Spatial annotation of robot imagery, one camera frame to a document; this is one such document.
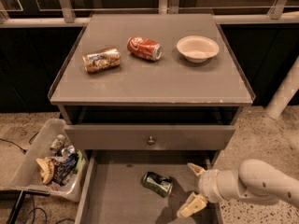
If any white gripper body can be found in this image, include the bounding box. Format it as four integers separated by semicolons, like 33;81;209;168
198;170;223;203

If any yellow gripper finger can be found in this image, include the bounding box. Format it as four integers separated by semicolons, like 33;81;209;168
177;192;207;218
187;162;206;177

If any green soda can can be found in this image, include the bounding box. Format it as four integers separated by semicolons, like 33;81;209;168
141;172;173;198

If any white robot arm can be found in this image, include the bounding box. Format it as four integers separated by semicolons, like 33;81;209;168
178;58;299;217

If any round metal drawer knob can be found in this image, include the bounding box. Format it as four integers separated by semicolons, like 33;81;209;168
147;136;156;146

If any grey drawer cabinet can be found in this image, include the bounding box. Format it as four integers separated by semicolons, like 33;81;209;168
47;13;257;170

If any grey middle drawer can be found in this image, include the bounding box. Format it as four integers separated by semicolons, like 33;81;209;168
75;150;221;224

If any grey drawer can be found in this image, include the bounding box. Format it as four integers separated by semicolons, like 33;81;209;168
64;124;235;150
75;150;221;224

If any grey top drawer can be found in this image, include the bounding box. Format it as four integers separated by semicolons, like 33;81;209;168
64;124;235;150

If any red soda can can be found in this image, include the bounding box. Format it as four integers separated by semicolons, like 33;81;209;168
127;36;162;62

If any silver can in bin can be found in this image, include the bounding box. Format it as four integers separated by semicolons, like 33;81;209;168
61;146;76;157

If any white can in bin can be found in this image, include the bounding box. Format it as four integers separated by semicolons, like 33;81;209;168
50;134;65;153

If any gold brown can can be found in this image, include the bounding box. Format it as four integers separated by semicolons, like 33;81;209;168
82;47;121;73

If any green item in bin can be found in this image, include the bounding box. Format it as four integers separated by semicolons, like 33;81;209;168
73;149;83;174

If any white paper bowl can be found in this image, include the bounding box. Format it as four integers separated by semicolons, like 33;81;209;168
177;35;220;63

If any dark snack bag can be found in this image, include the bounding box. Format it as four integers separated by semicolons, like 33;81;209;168
53;154;78;186

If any clear plastic bin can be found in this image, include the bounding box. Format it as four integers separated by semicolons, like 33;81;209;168
8;119;87;202

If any tan crumpled wrapper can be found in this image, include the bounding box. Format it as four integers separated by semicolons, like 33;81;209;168
36;158;55;185

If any black bar on floor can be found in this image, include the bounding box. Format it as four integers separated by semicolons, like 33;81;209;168
6;190;26;224

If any blue cable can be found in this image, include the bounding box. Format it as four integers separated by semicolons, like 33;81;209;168
23;194;49;224

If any black cable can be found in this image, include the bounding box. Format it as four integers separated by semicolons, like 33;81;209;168
0;131;40;155

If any metal window frame rail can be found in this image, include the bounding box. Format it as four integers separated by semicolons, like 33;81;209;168
0;0;299;28

